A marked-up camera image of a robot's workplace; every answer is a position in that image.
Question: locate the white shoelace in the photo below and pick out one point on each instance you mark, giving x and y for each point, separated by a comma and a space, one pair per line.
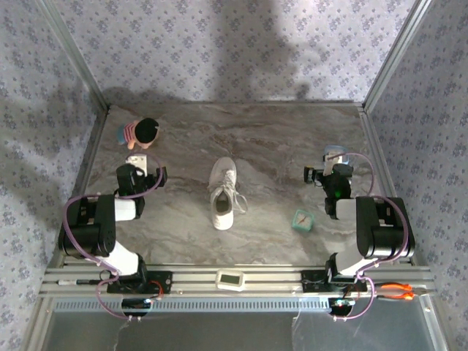
229, 178

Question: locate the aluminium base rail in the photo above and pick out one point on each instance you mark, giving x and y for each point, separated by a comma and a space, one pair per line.
270, 279

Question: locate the white sneaker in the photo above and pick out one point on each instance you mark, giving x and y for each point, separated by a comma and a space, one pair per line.
223, 219

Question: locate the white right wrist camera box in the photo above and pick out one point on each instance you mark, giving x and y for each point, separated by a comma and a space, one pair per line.
331, 162

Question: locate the grey metal panel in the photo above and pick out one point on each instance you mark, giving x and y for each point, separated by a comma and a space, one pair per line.
219, 332

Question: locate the doll with black hair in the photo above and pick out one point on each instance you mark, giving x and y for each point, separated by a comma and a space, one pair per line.
146, 129

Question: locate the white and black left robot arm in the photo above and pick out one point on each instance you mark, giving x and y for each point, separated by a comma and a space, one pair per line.
87, 226

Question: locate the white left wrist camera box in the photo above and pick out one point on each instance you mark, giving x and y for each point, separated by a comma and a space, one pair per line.
138, 162

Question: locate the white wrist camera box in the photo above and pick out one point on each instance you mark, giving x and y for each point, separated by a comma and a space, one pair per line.
138, 162
331, 162

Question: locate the white digital timer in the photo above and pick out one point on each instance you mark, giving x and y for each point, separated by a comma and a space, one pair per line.
229, 279

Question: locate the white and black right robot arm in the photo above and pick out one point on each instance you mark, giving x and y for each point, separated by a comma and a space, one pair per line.
384, 226

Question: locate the small teal square clock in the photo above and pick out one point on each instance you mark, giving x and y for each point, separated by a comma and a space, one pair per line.
303, 220

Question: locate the aluminium frame post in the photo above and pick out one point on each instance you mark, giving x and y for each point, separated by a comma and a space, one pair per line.
80, 62
396, 55

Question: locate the small circuit board with LEDs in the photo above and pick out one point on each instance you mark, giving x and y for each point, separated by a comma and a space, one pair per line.
342, 303
135, 303

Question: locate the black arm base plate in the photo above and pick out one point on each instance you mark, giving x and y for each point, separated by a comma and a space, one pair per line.
311, 281
164, 281

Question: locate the light blue plastic box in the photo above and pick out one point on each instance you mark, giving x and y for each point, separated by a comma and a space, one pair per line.
334, 149

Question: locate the aluminium side rail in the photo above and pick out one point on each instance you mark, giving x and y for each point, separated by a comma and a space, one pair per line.
376, 146
90, 157

